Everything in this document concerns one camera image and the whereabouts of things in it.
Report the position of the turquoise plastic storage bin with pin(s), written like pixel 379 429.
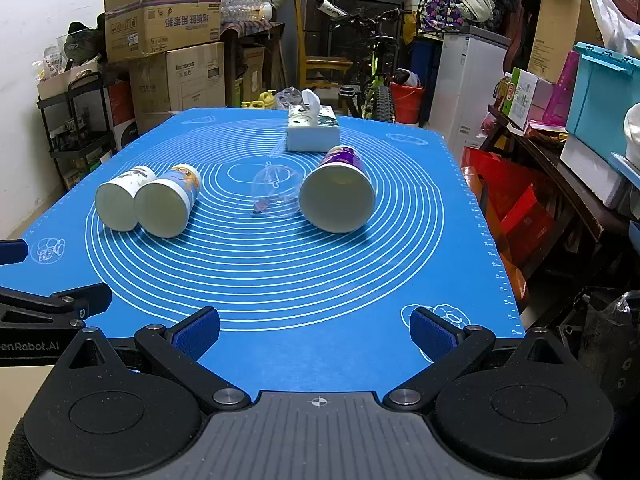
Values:
pixel 606 86

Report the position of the dark wooden side table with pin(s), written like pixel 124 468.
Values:
pixel 593 215

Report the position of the white chest freezer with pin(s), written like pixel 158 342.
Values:
pixel 471 64

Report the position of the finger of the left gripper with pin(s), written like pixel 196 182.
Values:
pixel 13 251
pixel 81 302

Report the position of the lower cardboard box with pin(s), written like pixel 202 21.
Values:
pixel 167 83

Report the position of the white grey print paper cup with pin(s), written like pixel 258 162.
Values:
pixel 114 199

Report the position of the bicycle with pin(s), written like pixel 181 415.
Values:
pixel 372 47

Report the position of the clear plastic cup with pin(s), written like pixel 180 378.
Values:
pixel 275 191

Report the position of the red bucket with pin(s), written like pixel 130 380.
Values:
pixel 407 102

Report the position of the blue orange print paper cup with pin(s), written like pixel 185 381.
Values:
pixel 163 206

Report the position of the upper cardboard box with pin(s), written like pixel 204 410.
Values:
pixel 141 28

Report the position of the black metal shelf rack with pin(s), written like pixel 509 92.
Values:
pixel 77 146

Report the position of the blue silicone baking mat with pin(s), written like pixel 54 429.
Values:
pixel 300 309

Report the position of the tall brown cardboard box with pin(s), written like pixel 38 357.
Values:
pixel 561 24

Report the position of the green white product box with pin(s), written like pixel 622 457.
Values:
pixel 519 97

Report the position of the white tissue box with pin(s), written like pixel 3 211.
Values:
pixel 312 127

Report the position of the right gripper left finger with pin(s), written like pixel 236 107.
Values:
pixel 173 353

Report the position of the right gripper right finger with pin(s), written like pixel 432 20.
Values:
pixel 453 351

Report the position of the purple print paper cup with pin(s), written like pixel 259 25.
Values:
pixel 338 196

